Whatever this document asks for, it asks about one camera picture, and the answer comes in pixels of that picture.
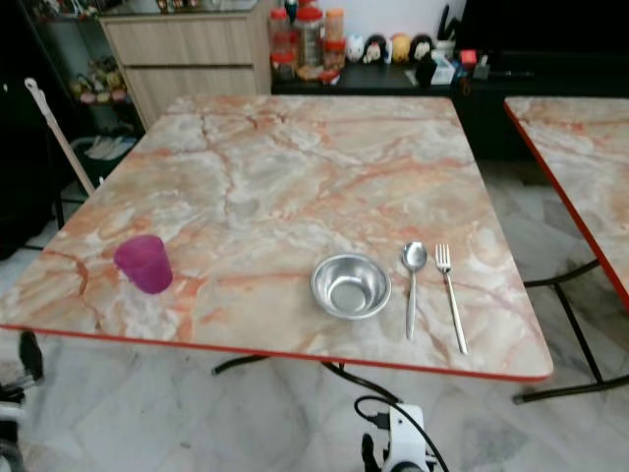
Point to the black low sideboard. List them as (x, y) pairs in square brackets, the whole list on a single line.
[(482, 108)]

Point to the large red-lid plastic jar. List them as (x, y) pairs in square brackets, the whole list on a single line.
[(310, 39)]

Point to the light wooden drawer cabinet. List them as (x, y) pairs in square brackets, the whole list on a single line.
[(187, 54)]

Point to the yellow animal figurine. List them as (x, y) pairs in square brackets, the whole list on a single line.
[(400, 46)]

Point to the black curved table frame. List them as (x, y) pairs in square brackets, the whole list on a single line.
[(241, 362)]

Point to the small red box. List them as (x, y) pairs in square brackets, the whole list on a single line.
[(469, 57)]

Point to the black glass display shelf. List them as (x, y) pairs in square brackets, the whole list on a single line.
[(93, 79)]

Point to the purple plastic cup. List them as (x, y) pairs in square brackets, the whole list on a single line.
[(145, 265)]

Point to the black animal figurine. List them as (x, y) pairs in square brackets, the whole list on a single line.
[(377, 48), (422, 47)]

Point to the white animal figurine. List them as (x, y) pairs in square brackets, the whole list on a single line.
[(355, 48)]

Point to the black straight table frame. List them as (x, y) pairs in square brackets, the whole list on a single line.
[(578, 334)]

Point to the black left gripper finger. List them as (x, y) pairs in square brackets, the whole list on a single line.
[(31, 358)]

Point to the blue and white box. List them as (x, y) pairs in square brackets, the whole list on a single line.
[(440, 69)]

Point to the stainless steel fork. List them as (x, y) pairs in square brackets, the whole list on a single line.
[(451, 295)]

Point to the stainless steel spoon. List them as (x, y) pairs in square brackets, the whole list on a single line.
[(414, 257)]

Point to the small red-lid plastic jar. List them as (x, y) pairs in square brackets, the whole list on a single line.
[(281, 44)]

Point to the stainless steel bowl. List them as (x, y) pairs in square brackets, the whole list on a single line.
[(351, 287)]

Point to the white cup with black utensils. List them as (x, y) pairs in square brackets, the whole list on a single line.
[(446, 44)]

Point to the black television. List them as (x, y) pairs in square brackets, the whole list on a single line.
[(541, 25)]

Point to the red-edged marble pattern table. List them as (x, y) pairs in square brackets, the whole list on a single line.
[(585, 167)]

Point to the long wooden stick white tip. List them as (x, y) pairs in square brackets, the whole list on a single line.
[(64, 138)]

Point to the marble pattern folding table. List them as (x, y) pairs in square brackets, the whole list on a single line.
[(275, 177)]

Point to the orange-filled red-lid jar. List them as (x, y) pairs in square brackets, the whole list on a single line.
[(335, 39)]

